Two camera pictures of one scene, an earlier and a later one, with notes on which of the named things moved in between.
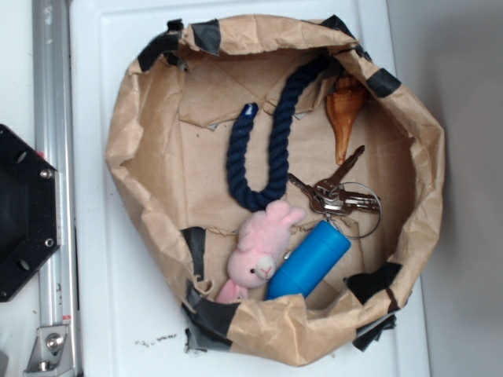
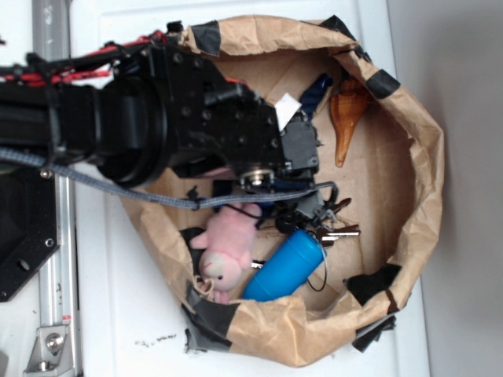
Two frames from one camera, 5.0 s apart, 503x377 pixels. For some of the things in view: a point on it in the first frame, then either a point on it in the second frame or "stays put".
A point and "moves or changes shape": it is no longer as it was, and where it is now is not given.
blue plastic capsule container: (317, 254) to (283, 274)
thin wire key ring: (329, 212) to (326, 272)
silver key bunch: (328, 198) to (328, 236)
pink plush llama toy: (254, 260) to (228, 241)
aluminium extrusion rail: (54, 137) stays put
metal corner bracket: (50, 354) stays put
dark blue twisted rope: (239, 146) moves or changes shape
